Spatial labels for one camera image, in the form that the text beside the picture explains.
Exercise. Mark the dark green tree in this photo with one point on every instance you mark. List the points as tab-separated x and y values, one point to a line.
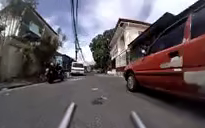
101	48

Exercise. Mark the grey asphalt road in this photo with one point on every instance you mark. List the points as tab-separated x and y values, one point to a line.
100	86

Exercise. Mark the white van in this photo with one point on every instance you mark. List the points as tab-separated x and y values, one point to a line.
77	68

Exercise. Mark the blue building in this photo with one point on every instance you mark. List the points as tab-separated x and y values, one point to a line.
66	61

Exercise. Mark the white building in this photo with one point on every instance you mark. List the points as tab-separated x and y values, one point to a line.
128	36

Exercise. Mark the motorcycle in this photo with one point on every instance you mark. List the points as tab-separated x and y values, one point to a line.
54	74

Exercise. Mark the red car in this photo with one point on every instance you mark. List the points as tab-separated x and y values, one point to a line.
163	68

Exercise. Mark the robot's own part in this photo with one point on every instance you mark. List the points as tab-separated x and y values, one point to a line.
137	120
66	115

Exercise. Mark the house with dark roof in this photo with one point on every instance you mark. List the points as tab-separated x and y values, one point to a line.
30	25

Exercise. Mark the grey pavement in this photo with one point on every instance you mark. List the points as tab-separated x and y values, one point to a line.
6	85

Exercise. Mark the grey wall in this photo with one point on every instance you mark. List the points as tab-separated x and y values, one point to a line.
6	61

